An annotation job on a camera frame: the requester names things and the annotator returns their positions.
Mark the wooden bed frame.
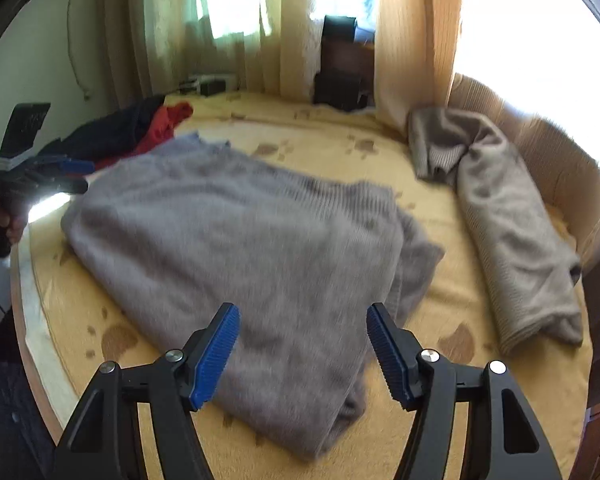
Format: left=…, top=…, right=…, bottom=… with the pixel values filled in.
left=9, top=230, right=67, bottom=443

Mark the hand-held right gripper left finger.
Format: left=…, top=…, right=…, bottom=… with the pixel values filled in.
left=55, top=302, right=242, bottom=480

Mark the black speaker box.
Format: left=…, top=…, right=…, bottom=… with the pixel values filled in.
left=320, top=37, right=376, bottom=92

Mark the person's left hand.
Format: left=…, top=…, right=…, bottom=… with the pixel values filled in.
left=0, top=194, right=27, bottom=246

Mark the white bed sheet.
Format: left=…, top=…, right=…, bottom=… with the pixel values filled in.
left=16, top=195, right=83, bottom=413

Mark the red knit garment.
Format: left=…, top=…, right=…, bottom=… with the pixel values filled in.
left=95, top=101, right=195, bottom=171

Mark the grey knit sweater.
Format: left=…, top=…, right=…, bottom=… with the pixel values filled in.
left=60, top=132, right=447, bottom=462

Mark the thin wall cable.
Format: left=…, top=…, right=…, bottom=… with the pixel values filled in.
left=66, top=0, right=93, bottom=102

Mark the beige knit sweater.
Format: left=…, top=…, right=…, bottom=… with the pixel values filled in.
left=407, top=105, right=585, bottom=357

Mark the large black box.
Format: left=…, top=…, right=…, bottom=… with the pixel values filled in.
left=313, top=67, right=372, bottom=112

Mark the small black box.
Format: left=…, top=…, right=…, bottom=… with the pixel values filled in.
left=322, top=14, right=357, bottom=41

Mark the peach curtain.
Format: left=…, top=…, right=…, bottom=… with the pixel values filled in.
left=374, top=0, right=600, bottom=261

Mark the cream curtain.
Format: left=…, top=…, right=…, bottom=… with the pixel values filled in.
left=99, top=0, right=327, bottom=107

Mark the dark navy garment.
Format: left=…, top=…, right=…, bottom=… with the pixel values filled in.
left=36, top=93, right=167, bottom=162

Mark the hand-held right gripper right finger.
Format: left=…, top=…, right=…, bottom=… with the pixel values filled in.
left=366, top=302, right=564, bottom=480

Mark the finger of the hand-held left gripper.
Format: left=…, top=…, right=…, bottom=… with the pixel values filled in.
left=27, top=155, right=96, bottom=175
left=27, top=175, right=90, bottom=196

